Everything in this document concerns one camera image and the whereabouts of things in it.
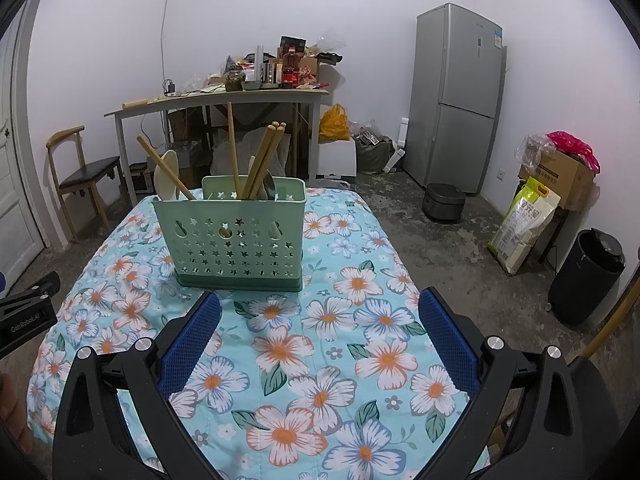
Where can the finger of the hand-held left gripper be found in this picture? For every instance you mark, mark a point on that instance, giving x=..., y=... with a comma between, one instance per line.
x=42, y=287

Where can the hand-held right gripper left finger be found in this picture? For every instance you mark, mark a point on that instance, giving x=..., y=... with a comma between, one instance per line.
x=192, y=340

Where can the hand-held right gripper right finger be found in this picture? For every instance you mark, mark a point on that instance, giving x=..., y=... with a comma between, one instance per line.
x=450, y=345

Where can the green plastic utensil holder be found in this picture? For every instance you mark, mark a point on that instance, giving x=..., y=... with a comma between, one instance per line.
x=162, y=250

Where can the white plastic rice spoon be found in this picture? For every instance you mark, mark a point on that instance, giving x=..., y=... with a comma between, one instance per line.
x=165, y=175

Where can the metal spoon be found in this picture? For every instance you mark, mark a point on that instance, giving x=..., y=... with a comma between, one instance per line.
x=271, y=187

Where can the person's left hand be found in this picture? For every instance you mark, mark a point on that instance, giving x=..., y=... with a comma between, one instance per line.
x=12, y=410

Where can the white door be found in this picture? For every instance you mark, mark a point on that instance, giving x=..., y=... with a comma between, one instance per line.
x=17, y=185

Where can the blue floral tablecloth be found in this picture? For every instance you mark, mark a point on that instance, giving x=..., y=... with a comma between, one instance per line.
x=325, y=360

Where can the wooden chair with black seat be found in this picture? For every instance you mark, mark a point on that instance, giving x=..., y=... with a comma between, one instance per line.
x=92, y=170

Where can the white and yellow rice bag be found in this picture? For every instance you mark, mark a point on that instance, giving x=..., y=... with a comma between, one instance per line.
x=525, y=225

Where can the dark rice cooker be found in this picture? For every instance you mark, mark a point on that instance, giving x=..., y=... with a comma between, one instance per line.
x=444, y=202

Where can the black trash bin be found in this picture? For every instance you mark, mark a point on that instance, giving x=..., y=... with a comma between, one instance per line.
x=587, y=280

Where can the black stool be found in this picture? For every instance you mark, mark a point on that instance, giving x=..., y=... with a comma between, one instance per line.
x=552, y=230

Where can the brown cardboard box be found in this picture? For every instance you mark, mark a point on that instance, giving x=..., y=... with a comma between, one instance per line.
x=565, y=180

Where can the wooden rolling pin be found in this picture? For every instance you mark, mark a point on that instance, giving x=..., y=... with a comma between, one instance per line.
x=135, y=103

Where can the white plastic appliance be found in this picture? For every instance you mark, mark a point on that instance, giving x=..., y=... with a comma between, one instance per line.
x=398, y=145

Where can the green sack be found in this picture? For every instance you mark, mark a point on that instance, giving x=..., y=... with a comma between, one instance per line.
x=375, y=152

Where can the cardboard box under desk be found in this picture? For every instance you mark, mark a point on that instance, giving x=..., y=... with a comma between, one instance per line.
x=187, y=130

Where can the white cabinet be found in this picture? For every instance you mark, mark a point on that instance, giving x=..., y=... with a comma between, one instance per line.
x=337, y=157

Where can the pink plastic bag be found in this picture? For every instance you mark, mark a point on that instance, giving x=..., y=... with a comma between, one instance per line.
x=575, y=147

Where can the white power strip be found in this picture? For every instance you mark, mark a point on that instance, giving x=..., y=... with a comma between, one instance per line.
x=171, y=89

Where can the grey desk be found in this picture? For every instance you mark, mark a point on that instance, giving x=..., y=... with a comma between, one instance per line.
x=210, y=100

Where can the yellow plastic bag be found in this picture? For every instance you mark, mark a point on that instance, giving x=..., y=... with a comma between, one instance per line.
x=334, y=125

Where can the silver fridge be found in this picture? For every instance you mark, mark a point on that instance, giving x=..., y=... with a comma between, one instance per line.
x=455, y=95

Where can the glass jar of pickles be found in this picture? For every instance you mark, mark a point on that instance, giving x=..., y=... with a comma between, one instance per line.
x=234, y=81

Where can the steel canister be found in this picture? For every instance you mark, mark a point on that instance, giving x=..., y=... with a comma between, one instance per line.
x=271, y=71

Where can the cooking oil bottle red label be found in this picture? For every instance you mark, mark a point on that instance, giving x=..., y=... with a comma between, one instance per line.
x=290, y=67

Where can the open cardboard box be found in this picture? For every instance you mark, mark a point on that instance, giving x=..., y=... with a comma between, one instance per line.
x=315, y=67

